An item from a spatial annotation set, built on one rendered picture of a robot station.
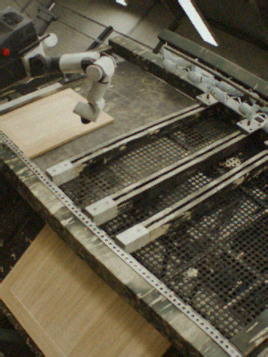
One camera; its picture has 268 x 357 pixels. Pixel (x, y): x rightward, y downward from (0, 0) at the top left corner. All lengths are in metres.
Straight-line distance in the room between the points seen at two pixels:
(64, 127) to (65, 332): 1.09
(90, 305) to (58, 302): 0.18
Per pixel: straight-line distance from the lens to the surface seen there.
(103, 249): 2.15
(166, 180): 2.46
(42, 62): 2.34
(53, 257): 2.55
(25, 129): 2.86
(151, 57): 3.42
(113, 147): 2.61
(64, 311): 2.46
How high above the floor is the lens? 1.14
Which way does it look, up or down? level
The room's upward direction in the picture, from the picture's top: 39 degrees clockwise
